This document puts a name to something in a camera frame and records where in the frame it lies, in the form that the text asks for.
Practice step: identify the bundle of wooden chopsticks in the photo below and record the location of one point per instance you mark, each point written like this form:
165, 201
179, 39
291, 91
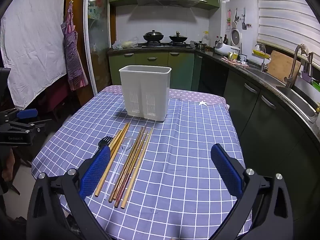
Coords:
110, 165

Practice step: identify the purple patterned cloth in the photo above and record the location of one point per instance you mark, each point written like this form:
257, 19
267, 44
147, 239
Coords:
195, 96

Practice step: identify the steel sink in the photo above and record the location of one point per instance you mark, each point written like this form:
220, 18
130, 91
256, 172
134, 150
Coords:
267, 77
297, 100

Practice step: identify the green plastic container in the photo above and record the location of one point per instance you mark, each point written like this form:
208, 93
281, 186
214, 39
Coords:
316, 85

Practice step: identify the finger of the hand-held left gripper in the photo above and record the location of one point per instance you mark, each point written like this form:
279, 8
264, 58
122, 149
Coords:
30, 125
27, 113

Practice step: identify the pink dish cloth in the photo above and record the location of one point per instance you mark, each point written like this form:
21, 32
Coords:
233, 61

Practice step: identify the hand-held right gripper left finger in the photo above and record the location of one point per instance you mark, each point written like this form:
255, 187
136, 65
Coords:
96, 172

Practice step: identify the cluster of condiment bottles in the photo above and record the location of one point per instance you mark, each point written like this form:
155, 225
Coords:
225, 40

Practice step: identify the white plastic utensil holder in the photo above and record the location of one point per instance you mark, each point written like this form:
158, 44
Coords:
145, 85

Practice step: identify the wooden cutting board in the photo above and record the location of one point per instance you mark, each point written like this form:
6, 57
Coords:
281, 66

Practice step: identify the tall steel faucet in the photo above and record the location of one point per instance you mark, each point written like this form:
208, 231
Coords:
292, 70

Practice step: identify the white plastic bag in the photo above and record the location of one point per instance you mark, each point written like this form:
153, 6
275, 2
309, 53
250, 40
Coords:
125, 44

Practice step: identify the yellow sponge rack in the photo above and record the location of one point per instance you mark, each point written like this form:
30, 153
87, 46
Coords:
261, 54

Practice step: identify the green lower cabinets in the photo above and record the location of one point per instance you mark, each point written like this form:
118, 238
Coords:
180, 67

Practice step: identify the glass sliding door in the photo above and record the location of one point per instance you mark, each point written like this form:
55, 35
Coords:
98, 30

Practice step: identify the yellow-green mug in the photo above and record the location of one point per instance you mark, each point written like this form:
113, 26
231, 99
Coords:
232, 55

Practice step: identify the purple checkered apron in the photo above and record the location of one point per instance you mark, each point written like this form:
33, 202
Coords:
72, 55

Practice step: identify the clear plastic spoon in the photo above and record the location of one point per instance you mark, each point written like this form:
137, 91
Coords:
128, 143

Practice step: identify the purple plastic container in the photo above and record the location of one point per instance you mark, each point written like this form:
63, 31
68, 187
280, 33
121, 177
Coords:
306, 77

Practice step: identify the bottle with yellow cap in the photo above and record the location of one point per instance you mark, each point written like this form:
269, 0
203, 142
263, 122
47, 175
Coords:
205, 38

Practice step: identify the black wok with lid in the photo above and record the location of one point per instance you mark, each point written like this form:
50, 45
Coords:
153, 36

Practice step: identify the blue checkered tablecloth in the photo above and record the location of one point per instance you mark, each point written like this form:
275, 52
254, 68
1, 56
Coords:
187, 155

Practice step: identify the gas stove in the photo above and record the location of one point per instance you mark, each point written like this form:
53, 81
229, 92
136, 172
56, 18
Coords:
166, 45

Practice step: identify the black and white mug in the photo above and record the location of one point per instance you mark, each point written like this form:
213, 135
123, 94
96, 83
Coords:
242, 58

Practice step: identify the black spatula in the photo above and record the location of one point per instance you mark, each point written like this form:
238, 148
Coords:
244, 25

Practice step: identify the dark kitchen cabinets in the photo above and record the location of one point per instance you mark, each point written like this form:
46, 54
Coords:
255, 120

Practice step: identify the brown wooden chopstick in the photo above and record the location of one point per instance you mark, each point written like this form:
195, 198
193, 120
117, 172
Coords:
132, 170
129, 165
125, 165
136, 170

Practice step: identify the white cloth sheet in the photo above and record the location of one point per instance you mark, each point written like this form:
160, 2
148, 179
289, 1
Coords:
32, 42

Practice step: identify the white rice cooker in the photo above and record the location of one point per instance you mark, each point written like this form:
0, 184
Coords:
225, 48

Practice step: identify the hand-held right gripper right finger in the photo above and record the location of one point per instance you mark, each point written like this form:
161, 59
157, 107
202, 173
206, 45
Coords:
226, 171

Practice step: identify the steel ladle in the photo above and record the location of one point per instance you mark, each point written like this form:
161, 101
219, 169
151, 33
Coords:
235, 17

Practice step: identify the pink hanging tool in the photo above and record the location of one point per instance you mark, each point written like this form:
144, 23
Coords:
229, 18

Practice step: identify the white window blinds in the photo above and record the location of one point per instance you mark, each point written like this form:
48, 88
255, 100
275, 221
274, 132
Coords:
285, 12

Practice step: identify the dark red chair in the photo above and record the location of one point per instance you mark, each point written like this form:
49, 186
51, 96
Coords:
57, 97

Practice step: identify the short steel faucet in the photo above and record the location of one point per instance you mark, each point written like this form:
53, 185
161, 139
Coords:
262, 60

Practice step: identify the small steel pot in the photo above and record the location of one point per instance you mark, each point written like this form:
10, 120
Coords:
200, 45

